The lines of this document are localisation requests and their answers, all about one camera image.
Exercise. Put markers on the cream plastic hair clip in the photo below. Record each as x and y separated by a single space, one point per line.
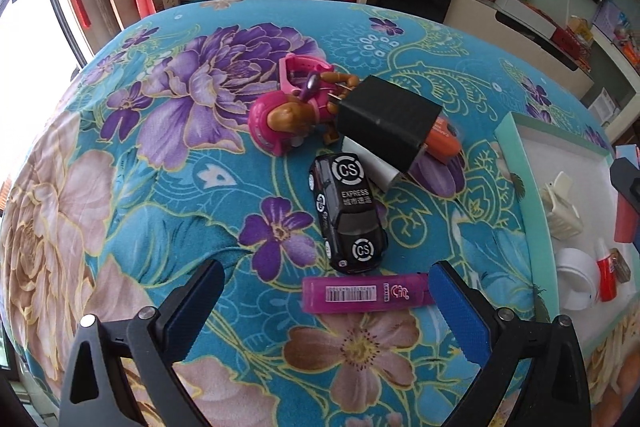
562 217

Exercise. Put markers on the red plastic case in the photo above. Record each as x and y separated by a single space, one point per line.
629 222

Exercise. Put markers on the white flat box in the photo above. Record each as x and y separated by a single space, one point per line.
525 12

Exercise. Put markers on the pink wrist watch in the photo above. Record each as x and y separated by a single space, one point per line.
300 64

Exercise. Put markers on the black power adapter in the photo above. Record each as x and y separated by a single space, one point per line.
385 122

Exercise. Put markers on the shallow teal cardboard box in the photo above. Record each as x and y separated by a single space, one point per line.
575 157

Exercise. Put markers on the red patterned boxes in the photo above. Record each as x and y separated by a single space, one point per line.
572 42

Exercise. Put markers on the magenta pencil lead case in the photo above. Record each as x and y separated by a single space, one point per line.
360 294

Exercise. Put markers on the white side desk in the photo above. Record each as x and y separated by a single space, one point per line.
615 72

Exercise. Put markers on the white tape roll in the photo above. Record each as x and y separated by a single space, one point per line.
575 277

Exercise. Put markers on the white grilled appliance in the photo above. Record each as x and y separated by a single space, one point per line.
602 104

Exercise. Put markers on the gold black patterned case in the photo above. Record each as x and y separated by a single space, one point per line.
622 267

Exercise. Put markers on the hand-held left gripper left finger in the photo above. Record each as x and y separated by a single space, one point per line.
195 312

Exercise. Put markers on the red white small bottle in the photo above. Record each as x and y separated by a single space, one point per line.
606 274

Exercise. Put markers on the white television stand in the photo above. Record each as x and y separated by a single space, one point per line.
520 42

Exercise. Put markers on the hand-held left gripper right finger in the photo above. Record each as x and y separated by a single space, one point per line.
457 312

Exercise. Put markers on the pink dog toy figure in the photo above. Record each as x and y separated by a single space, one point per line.
277 122

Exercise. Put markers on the purple box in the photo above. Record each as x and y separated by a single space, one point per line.
610 18

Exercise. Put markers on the black toy car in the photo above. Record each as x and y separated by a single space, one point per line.
345 217

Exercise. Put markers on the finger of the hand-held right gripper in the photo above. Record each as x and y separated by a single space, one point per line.
627 179

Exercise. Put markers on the orange plastic gadget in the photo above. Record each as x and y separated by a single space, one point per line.
445 142

